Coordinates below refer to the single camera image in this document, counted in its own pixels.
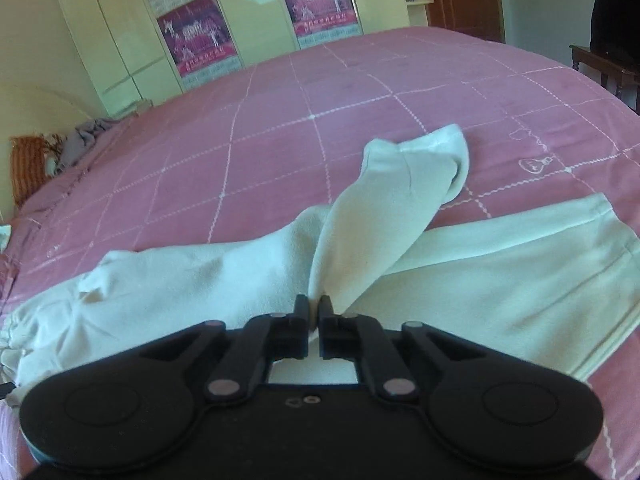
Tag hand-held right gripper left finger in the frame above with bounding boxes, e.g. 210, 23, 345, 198
135, 294, 311, 406

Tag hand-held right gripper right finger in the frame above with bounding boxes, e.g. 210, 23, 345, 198
318, 294, 482, 404

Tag white pants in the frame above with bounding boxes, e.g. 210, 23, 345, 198
0, 124, 640, 403

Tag pink checked bedspread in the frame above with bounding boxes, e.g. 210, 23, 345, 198
0, 25, 640, 480

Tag grey crumpled cloth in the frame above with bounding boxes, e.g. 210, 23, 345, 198
54, 117, 127, 174

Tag cream corner shelf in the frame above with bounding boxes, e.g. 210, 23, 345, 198
400, 0, 439, 28

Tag cream glossy wardrobe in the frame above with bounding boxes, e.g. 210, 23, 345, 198
47, 0, 413, 108

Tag black backed wooden chair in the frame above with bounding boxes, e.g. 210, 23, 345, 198
569, 0, 640, 113

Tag large purple wall poster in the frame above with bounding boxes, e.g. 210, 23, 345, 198
273, 0, 362, 51
156, 0, 245, 92

